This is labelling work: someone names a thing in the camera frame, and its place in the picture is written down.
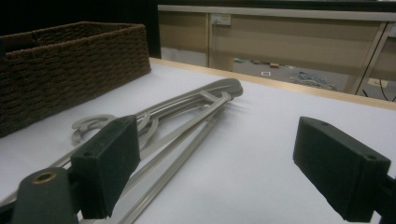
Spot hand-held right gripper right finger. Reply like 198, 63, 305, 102
292, 116, 392, 223

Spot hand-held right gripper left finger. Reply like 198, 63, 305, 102
70, 114, 142, 220

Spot grey plastic clothes hanger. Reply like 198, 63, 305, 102
70, 77, 245, 175
71, 92, 234, 224
0, 90, 237, 209

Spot brown woven basket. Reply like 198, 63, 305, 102
0, 21, 152, 139

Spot wooden table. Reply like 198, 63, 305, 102
148, 57, 396, 112

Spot beige wooden shelf unit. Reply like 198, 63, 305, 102
157, 4, 396, 102

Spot black floor cables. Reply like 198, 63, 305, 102
362, 78, 396, 103

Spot bundle of light cables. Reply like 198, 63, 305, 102
289, 71, 339, 91

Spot white wall socket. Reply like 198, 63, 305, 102
210, 13, 232, 26

